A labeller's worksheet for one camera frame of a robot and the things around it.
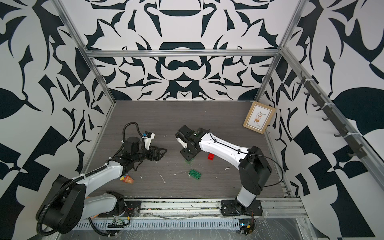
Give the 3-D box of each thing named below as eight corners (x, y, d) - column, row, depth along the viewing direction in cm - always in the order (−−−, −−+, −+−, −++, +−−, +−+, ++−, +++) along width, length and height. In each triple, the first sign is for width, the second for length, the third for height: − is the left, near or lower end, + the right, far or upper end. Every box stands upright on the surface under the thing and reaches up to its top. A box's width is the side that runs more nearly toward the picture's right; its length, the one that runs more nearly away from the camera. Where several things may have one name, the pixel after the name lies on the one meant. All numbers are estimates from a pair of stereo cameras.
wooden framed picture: (242, 126, 107) (248, 112, 96) (247, 114, 114) (253, 100, 103) (262, 135, 103) (271, 121, 91) (267, 122, 110) (275, 108, 98)
